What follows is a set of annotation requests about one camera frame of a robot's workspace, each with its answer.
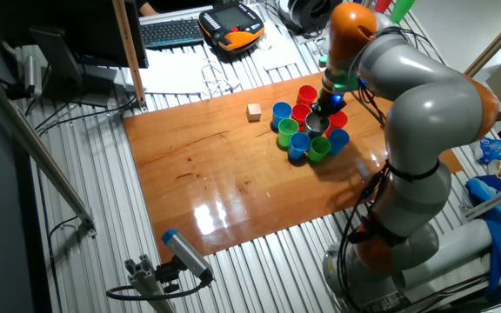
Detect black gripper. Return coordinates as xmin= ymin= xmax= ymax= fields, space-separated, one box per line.
xmin=310 ymin=90 xmax=344 ymax=121

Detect green plastic cup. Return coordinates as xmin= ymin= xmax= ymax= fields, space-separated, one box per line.
xmin=277 ymin=117 xmax=300 ymax=149
xmin=307 ymin=136 xmax=332 ymax=164

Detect blue plastic cup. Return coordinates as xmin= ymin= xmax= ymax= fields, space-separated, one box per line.
xmin=271 ymin=101 xmax=293 ymax=131
xmin=286 ymin=131 xmax=312 ymax=160
xmin=327 ymin=127 xmax=351 ymax=157

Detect green cup stack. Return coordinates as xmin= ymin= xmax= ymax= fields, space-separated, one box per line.
xmin=390 ymin=0 xmax=417 ymax=24

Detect stainless steel cup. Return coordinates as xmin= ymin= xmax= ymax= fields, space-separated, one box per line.
xmin=304 ymin=113 xmax=331 ymax=139

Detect red plastic cup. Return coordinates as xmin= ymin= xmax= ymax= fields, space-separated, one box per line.
xmin=291 ymin=103 xmax=312 ymax=131
xmin=326 ymin=110 xmax=349 ymax=138
xmin=296 ymin=84 xmax=319 ymax=108

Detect light wooden cube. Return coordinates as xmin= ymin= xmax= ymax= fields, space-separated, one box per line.
xmin=245 ymin=103 xmax=263 ymax=123

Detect white blank paper sheet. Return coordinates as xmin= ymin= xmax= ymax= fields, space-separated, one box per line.
xmin=250 ymin=17 xmax=311 ymax=66

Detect black filament spool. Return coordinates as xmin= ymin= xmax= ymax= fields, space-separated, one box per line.
xmin=276 ymin=0 xmax=344 ymax=35

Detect orange and black teach pendant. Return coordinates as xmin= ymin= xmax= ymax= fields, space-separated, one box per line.
xmin=197 ymin=1 xmax=266 ymax=54

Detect varnished wooden board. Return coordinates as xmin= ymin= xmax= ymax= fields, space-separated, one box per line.
xmin=122 ymin=71 xmax=464 ymax=264

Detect white printed paper sheet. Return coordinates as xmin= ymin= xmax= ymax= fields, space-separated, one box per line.
xmin=137 ymin=45 xmax=245 ymax=102

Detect black computer keyboard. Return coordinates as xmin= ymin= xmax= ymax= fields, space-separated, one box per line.
xmin=138 ymin=5 xmax=214 ymax=50

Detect blue tissue packet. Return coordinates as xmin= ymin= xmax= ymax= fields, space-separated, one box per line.
xmin=478 ymin=137 xmax=501 ymax=165

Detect white roll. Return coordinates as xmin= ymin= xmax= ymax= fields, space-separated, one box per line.
xmin=392 ymin=218 xmax=495 ymax=291

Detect aluminium profile bar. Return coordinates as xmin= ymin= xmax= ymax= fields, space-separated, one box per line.
xmin=459 ymin=178 xmax=501 ymax=221

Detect person in dark sleeve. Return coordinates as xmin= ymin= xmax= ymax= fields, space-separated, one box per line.
xmin=137 ymin=1 xmax=160 ymax=17

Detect black computer monitor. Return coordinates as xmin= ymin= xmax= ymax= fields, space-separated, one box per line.
xmin=0 ymin=0 xmax=150 ymax=109

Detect silver cylinder device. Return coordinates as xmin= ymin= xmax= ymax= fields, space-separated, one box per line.
xmin=23 ymin=54 xmax=44 ymax=99

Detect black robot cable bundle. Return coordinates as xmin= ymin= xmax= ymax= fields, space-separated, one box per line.
xmin=336 ymin=25 xmax=408 ymax=312

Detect white charger with cable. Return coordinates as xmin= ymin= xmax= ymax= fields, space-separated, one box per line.
xmin=198 ymin=55 xmax=244 ymax=99

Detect wooden frame beam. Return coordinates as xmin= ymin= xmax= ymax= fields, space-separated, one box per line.
xmin=460 ymin=3 xmax=501 ymax=83

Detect silver camera with blue end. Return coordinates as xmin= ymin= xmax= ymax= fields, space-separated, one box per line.
xmin=161 ymin=228 xmax=216 ymax=283

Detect wooden frame post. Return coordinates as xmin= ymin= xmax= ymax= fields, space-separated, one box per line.
xmin=111 ymin=0 xmax=149 ymax=110

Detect black table cables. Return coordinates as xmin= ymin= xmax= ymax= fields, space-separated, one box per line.
xmin=23 ymin=93 xmax=139 ymax=137

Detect aluminium profile camera stand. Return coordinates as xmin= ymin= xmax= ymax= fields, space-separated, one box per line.
xmin=124 ymin=254 xmax=177 ymax=313

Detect black camera cable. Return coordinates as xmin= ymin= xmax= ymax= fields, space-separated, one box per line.
xmin=105 ymin=277 xmax=211 ymax=303

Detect aluminium frame strut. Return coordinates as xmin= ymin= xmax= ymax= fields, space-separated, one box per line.
xmin=0 ymin=60 xmax=98 ymax=238

